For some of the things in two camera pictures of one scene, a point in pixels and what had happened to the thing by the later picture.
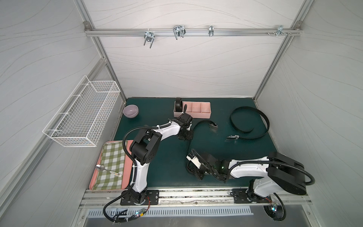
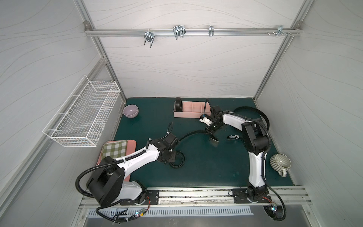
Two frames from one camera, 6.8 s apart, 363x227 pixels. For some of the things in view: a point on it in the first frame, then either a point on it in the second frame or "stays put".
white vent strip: (103, 213) stays put
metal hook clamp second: (179, 30) stays put
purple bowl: (131, 111) stays put
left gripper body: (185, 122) -> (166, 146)
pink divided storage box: (196, 109) stays put
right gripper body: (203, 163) -> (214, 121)
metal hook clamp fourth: (280, 30) stays put
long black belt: (178, 104) stays put
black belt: (212, 125) -> (213, 141)
